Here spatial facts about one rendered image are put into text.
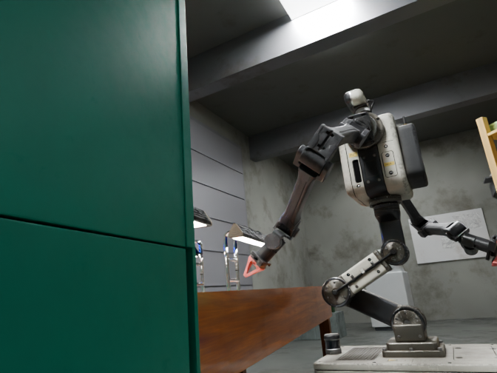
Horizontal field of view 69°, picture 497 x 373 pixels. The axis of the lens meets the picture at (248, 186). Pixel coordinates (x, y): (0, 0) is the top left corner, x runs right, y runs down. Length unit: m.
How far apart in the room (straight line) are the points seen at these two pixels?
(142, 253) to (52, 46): 0.28
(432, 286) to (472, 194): 1.96
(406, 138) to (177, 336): 1.30
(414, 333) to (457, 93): 4.85
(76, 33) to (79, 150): 0.16
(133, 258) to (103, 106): 0.21
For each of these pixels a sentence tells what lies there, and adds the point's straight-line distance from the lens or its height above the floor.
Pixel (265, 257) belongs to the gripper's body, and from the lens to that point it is 1.38.
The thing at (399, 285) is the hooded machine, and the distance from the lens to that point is 6.68.
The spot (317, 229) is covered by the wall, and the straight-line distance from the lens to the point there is 8.62.
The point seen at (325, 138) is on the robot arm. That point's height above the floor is 1.17.
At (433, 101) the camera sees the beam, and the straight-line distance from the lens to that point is 6.11.
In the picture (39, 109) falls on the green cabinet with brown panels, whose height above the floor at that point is 0.96.
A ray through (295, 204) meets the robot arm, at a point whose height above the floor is 1.03.
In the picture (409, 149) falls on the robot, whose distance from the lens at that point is 1.65.
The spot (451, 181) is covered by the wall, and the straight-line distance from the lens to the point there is 8.36.
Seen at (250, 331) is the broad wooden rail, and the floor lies 0.66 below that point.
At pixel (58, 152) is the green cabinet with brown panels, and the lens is 0.46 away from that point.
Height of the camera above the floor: 0.75
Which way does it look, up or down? 17 degrees up
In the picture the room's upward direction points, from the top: 5 degrees counter-clockwise
